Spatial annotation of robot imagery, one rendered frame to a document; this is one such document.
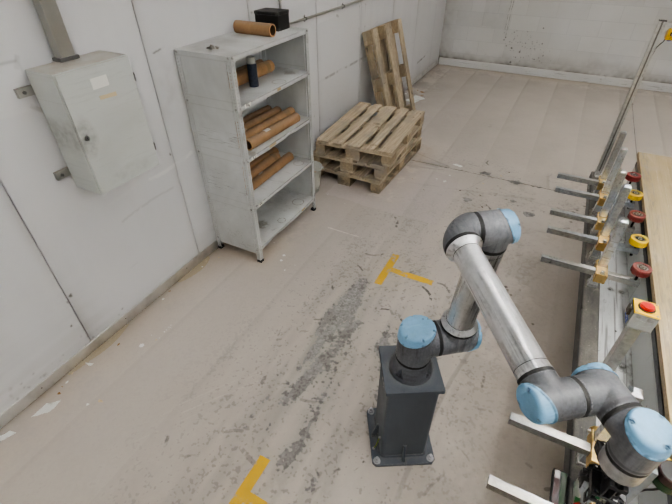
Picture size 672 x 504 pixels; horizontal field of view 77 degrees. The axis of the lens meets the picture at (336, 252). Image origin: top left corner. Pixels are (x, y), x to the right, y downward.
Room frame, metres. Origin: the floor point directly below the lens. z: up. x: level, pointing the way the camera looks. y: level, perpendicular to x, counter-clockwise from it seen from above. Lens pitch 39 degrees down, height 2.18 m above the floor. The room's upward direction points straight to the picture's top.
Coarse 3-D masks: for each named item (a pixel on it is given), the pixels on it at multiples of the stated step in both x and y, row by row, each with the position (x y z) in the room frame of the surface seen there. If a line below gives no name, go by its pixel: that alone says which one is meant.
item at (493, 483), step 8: (488, 480) 0.55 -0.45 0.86; (496, 480) 0.55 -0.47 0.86; (488, 488) 0.54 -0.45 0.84; (496, 488) 0.53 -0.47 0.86; (504, 488) 0.53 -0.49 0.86; (512, 488) 0.53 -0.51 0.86; (504, 496) 0.52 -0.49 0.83; (512, 496) 0.51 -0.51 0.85; (520, 496) 0.51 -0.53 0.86; (528, 496) 0.51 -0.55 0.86; (536, 496) 0.51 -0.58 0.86
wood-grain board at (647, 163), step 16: (640, 160) 2.56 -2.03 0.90; (656, 160) 2.56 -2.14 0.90; (656, 176) 2.34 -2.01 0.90; (656, 192) 2.14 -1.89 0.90; (656, 208) 1.97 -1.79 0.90; (656, 224) 1.82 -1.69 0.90; (656, 240) 1.68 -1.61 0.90; (656, 256) 1.55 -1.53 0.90; (656, 272) 1.44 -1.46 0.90; (656, 288) 1.33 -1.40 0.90; (656, 336) 1.08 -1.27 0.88
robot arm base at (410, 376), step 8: (392, 360) 1.15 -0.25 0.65; (392, 368) 1.12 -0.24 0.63; (400, 368) 1.09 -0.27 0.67; (408, 368) 1.08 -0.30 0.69; (416, 368) 1.07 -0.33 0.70; (424, 368) 1.08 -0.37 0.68; (432, 368) 1.12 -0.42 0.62; (400, 376) 1.09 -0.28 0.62; (408, 376) 1.07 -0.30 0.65; (416, 376) 1.06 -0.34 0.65; (424, 376) 1.07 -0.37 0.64; (408, 384) 1.05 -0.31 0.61; (416, 384) 1.05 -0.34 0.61
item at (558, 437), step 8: (512, 416) 0.76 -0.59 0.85; (520, 416) 0.76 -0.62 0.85; (512, 424) 0.75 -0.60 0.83; (520, 424) 0.74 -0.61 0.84; (528, 424) 0.73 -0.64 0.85; (536, 424) 0.73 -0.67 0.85; (536, 432) 0.71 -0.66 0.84; (544, 432) 0.71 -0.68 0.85; (552, 432) 0.71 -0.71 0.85; (560, 432) 0.71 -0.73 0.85; (552, 440) 0.69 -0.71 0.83; (560, 440) 0.68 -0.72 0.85; (568, 440) 0.68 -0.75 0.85; (576, 440) 0.68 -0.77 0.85; (576, 448) 0.66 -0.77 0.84; (584, 448) 0.65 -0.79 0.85
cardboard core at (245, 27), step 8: (240, 24) 3.21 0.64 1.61; (248, 24) 3.18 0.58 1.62; (256, 24) 3.16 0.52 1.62; (264, 24) 3.13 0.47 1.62; (272, 24) 3.13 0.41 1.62; (240, 32) 3.22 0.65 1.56; (248, 32) 3.18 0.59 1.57; (256, 32) 3.15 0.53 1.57; (264, 32) 3.11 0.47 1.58; (272, 32) 3.16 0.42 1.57
